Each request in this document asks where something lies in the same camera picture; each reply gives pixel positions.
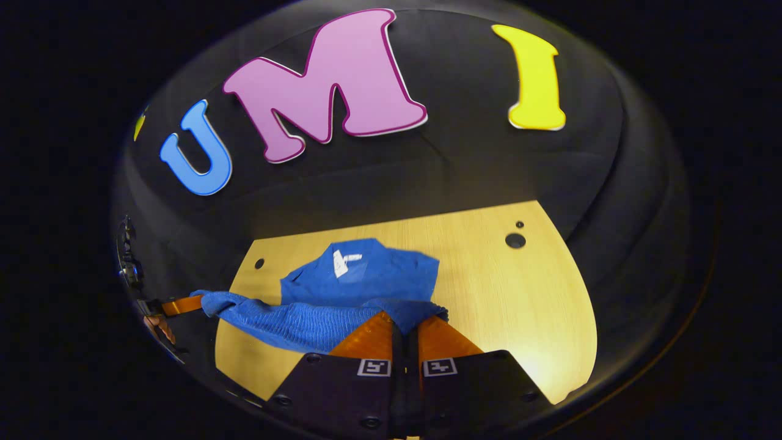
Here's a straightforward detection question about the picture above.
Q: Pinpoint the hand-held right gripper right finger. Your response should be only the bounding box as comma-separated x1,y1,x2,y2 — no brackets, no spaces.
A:
406,315,554,440

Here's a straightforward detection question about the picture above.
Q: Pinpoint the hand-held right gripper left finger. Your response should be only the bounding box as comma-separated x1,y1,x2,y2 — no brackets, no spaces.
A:
264,310,407,440

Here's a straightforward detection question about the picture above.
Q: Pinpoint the blue button shirt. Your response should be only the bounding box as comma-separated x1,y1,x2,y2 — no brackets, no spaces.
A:
191,238,450,355

